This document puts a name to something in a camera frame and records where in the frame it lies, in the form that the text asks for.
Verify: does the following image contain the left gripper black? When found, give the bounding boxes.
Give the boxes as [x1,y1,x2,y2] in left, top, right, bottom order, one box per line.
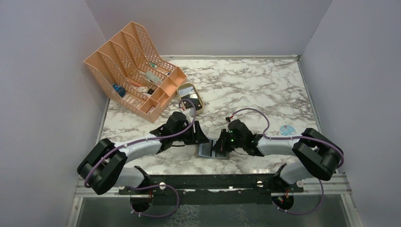
[173,121,209,146]

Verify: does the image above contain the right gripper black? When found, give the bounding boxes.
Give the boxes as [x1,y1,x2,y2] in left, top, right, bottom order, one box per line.
[212,129,244,152]

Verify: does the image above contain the grey leather card holder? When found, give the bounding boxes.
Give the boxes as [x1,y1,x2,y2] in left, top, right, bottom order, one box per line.
[197,141,230,160]

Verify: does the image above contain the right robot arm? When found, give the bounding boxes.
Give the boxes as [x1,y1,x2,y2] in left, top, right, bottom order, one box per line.
[212,120,344,192]

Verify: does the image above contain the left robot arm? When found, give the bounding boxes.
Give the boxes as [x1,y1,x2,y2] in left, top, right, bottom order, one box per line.
[77,112,209,195]

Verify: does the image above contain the stack of credit cards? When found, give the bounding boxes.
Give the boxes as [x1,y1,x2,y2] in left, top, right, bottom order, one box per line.
[178,87,203,111]

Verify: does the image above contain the beige oval tray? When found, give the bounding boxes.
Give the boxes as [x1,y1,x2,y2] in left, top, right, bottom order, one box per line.
[177,83,204,114]

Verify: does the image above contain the white tube in organizer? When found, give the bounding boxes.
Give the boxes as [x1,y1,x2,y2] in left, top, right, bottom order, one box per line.
[139,71,163,86]

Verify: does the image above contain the green capped marker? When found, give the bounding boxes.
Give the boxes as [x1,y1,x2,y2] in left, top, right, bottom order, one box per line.
[150,62,158,69]

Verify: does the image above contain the blue item in organizer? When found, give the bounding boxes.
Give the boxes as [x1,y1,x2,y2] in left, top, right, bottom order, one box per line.
[112,84,126,98]

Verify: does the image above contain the orange plastic file organizer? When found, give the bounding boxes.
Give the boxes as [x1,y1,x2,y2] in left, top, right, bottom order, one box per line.
[84,22,187,123]

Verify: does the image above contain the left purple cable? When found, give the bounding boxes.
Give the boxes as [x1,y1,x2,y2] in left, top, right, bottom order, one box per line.
[84,99,197,218]

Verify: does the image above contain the purple cable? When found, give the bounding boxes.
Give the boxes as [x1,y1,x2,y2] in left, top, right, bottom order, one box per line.
[230,108,345,216]
[84,99,197,218]

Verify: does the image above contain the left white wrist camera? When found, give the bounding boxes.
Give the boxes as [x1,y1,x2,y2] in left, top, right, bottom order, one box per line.
[181,107,194,117]

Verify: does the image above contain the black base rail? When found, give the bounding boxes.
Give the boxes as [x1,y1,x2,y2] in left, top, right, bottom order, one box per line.
[119,174,304,206]

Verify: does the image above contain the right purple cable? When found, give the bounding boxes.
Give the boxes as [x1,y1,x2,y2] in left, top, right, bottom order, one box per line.
[230,108,345,216]

